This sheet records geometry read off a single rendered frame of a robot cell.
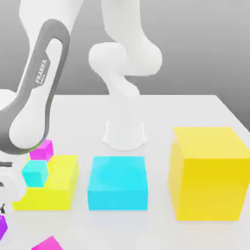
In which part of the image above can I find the small purple cube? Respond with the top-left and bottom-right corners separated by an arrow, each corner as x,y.
0,214 -> 9,241

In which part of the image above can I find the small cyan cube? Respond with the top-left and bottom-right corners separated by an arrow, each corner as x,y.
21,160 -> 49,188

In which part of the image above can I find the small magenta cube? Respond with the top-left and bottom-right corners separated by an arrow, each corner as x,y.
31,235 -> 63,250
29,139 -> 55,162

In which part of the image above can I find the large lime yellow box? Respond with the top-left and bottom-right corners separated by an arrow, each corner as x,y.
12,155 -> 79,211

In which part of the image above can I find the large cyan box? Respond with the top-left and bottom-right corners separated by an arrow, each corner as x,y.
87,156 -> 148,211

